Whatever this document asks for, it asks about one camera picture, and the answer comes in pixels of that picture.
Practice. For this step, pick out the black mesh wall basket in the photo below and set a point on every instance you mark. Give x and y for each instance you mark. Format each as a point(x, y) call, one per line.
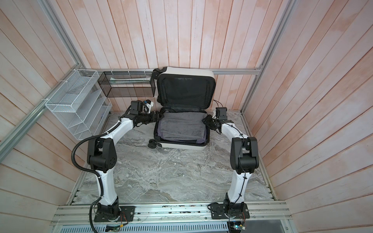
point(121, 84)

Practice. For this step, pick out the aluminium front rail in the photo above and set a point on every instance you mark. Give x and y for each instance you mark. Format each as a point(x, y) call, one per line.
point(172, 212)

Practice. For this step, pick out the purple towel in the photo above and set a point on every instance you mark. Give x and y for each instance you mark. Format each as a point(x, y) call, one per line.
point(182, 138)

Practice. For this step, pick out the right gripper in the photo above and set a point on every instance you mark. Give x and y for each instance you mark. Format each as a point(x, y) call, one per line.
point(207, 121)

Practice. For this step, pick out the white and black suitcase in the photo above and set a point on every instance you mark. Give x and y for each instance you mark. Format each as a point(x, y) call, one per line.
point(183, 90)

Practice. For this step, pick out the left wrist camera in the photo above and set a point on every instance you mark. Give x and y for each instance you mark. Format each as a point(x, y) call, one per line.
point(147, 106)

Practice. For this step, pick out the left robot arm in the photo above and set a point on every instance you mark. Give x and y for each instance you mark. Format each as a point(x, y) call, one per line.
point(102, 155)

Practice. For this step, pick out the white wire mesh rack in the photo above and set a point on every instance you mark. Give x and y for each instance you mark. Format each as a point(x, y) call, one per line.
point(79, 105)

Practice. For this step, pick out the green circuit board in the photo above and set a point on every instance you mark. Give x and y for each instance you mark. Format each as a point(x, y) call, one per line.
point(237, 227)

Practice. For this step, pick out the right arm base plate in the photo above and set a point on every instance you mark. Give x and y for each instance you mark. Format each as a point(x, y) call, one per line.
point(226, 211)

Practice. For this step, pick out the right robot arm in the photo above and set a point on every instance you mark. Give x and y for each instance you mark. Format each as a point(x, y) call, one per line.
point(244, 160)

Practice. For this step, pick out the grey towel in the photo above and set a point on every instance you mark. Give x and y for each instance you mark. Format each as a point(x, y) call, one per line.
point(184, 122)

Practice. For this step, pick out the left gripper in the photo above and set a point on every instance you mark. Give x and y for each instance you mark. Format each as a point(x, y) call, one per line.
point(154, 118)

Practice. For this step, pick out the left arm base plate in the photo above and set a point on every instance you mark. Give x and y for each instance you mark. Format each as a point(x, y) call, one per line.
point(116, 213)

